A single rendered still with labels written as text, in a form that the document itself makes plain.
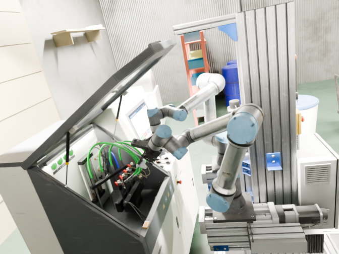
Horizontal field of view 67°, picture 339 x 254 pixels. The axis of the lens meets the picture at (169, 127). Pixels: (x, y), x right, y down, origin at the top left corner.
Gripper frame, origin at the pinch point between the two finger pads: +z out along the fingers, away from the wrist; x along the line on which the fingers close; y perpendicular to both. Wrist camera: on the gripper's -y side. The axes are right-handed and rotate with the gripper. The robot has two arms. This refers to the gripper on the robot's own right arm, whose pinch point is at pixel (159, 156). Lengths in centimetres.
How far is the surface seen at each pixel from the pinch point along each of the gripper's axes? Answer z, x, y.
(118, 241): 28, -47, -18
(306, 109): 52, 209, 136
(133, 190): 25.0, -2.4, -24.9
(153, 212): 28.0, -22.8, -3.8
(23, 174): -19, -47, -64
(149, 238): 33, -39, -3
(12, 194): -5, -47, -79
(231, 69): 30, 450, 37
